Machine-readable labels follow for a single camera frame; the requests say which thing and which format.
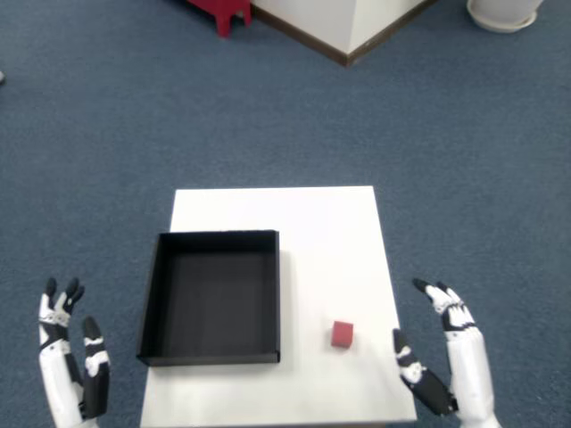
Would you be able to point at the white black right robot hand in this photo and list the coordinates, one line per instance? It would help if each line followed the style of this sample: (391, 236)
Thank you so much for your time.
(468, 374)

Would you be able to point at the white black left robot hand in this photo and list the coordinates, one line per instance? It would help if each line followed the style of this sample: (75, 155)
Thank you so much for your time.
(53, 379)

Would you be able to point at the small red cube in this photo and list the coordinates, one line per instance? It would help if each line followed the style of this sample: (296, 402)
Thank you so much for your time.
(342, 334)

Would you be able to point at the black open cardboard box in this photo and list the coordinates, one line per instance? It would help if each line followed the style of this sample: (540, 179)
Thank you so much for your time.
(214, 303)

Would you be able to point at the white pot saucer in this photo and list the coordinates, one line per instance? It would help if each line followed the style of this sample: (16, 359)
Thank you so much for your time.
(504, 27)

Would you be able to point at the white plant pot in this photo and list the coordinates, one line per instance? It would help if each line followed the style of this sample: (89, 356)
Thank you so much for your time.
(504, 6)

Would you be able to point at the white pillar with brown baseboard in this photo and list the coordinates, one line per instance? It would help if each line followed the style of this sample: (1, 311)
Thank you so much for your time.
(339, 22)

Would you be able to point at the red plastic stool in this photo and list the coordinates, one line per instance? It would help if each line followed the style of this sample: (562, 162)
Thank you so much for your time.
(223, 11)

